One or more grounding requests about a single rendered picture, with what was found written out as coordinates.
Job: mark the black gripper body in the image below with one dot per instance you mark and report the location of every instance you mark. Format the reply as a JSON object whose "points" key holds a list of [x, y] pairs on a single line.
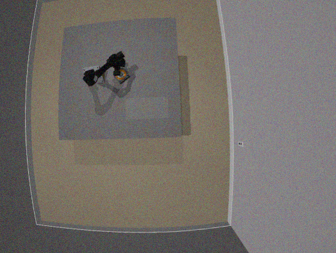
{"points": [[116, 72]]}

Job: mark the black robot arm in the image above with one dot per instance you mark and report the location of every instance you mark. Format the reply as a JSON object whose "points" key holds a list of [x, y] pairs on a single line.
{"points": [[113, 60]]}

